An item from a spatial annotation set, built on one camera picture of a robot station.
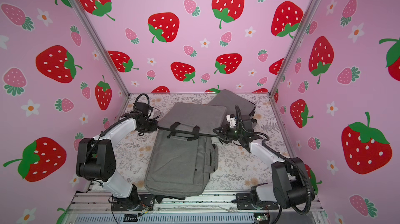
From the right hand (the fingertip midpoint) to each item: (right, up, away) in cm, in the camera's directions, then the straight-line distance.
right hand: (212, 132), depth 82 cm
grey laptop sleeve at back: (+15, +20, +33) cm, 41 cm away
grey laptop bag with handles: (-12, +6, +11) cm, 17 cm away
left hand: (-35, +1, +12) cm, 37 cm away
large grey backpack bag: (-18, -18, -2) cm, 26 cm away
